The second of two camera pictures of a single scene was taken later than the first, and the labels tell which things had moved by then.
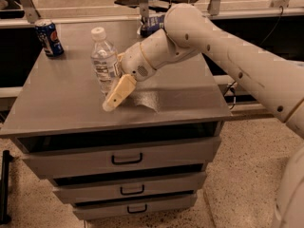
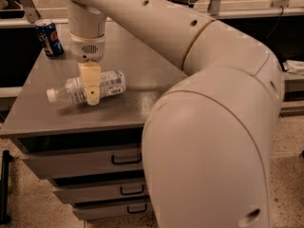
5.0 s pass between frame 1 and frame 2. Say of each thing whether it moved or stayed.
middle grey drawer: stayed
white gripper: moved
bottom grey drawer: stayed
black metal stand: stayed
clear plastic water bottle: moved
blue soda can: stayed
